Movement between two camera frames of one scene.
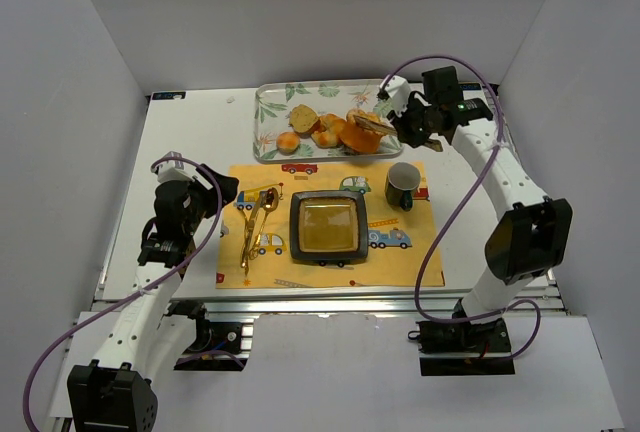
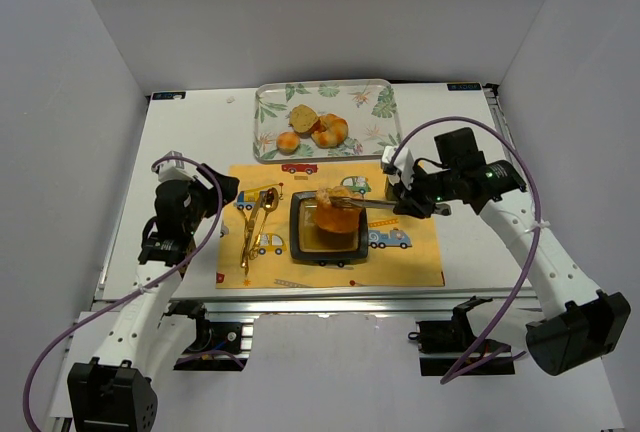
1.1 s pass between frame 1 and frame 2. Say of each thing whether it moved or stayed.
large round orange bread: moved
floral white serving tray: stayed
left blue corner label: stayed
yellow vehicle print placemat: stayed
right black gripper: moved
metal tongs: moved
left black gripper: stayed
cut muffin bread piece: stayed
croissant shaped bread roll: stayed
